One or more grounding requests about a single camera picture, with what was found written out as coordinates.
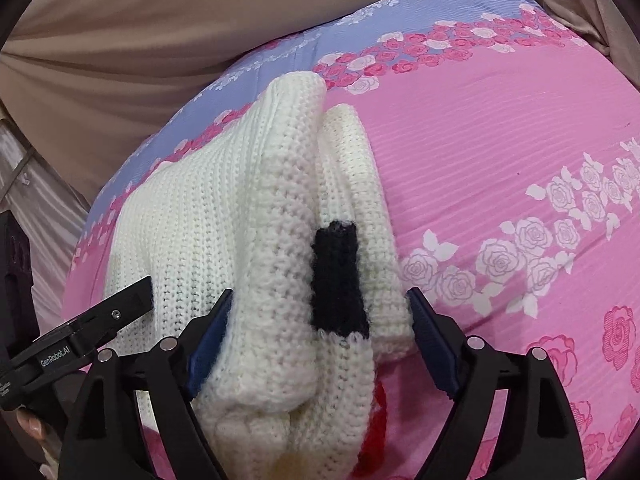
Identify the white knit striped sweater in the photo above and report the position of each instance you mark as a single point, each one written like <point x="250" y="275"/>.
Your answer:
<point x="225" y="210"/>

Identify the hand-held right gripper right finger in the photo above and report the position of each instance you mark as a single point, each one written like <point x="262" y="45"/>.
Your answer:
<point x="434" y="342"/>

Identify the white satin curtain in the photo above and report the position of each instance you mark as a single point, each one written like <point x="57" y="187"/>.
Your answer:
<point x="50" y="220"/>

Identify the beige cloth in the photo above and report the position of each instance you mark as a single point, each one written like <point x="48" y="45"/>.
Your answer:
<point x="150" y="35"/>

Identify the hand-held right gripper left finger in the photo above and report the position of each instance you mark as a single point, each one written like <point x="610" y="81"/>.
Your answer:
<point x="210" y="342"/>

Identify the pink blue rose bedsheet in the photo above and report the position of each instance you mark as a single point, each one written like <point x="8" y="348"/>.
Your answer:
<point x="475" y="135"/>

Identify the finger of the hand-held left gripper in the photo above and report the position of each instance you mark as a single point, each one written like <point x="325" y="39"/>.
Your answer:
<point x="117" y="307"/>

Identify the person's left hand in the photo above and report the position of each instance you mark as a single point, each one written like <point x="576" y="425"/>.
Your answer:
<point x="32" y="426"/>

